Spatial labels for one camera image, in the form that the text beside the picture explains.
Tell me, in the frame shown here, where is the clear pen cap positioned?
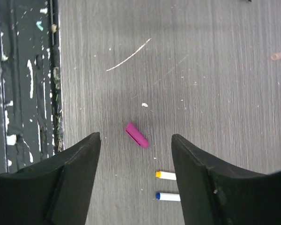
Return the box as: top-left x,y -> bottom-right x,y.
271,52 -> 281,60

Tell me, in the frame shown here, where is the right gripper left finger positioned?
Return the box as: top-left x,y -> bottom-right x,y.
0,132 -> 101,225

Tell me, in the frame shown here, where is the blue capped white pen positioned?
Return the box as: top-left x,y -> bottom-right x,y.
155,192 -> 181,202

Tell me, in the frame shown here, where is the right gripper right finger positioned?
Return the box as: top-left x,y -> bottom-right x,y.
171,134 -> 281,225

